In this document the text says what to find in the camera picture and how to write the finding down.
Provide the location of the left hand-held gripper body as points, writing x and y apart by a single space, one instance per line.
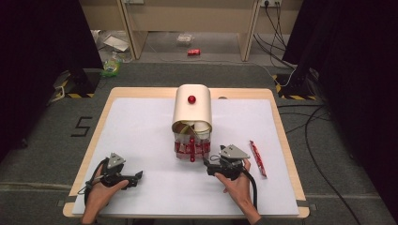
114 173

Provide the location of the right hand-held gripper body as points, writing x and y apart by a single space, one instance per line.
230 167

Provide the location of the red snack stick packet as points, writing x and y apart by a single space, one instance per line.
258 158

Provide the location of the cream storage box red knob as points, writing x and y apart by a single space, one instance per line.
191 109

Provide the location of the person's right hand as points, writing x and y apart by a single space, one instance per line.
239 190

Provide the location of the person's left hand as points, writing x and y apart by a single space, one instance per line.
100 197

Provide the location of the white cup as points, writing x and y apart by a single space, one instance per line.
202 128

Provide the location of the white table sheet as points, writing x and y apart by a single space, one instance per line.
140 131

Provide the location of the brown cup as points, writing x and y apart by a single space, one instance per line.
180 127

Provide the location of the black stand base hazard tape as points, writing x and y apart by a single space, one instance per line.
295 89
79 82

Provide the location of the red drink can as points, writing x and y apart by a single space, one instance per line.
193 52

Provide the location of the clear plastic packaging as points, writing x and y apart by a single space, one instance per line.
184 38

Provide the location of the white plastic bags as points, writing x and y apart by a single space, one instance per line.
114 42

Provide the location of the black curtain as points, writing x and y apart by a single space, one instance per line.
359 78
37 62

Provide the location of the light wooden desk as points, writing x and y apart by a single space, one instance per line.
187 15

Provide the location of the white wall socket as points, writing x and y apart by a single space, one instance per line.
271 2

